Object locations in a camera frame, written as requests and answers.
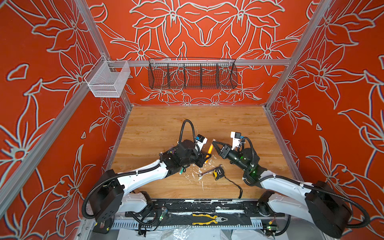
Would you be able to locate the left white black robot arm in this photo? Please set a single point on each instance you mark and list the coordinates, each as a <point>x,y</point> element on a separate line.
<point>113,193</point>

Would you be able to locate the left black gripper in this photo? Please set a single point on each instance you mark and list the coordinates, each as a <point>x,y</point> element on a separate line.
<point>201,159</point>

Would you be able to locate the yellow black tape measure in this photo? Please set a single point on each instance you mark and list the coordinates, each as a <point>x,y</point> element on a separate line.
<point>218,173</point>

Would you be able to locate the black wire basket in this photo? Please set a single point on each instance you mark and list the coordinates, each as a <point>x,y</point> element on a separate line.
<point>192,74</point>

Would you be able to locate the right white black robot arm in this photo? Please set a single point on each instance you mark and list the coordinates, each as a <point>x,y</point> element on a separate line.
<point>316,203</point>

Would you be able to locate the silver wrench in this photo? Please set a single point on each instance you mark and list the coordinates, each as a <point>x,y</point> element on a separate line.
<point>209,171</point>

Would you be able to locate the yellow handled pliers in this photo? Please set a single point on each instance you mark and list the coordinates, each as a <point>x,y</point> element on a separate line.
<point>211,219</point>

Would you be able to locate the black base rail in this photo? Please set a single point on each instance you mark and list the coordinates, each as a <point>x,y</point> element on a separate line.
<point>247,207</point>

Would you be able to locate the white wire basket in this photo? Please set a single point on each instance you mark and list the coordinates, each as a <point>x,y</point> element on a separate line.
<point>107,79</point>

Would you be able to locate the black tape measure on ledge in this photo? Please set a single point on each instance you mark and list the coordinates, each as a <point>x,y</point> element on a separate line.
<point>103,227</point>

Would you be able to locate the orange marker pen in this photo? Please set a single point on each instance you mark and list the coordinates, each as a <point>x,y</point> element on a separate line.
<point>209,153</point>

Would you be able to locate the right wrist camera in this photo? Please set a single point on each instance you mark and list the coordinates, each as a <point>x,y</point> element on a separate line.
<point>236,137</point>

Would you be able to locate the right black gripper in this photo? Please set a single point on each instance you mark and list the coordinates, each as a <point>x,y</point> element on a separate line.
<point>226,151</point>

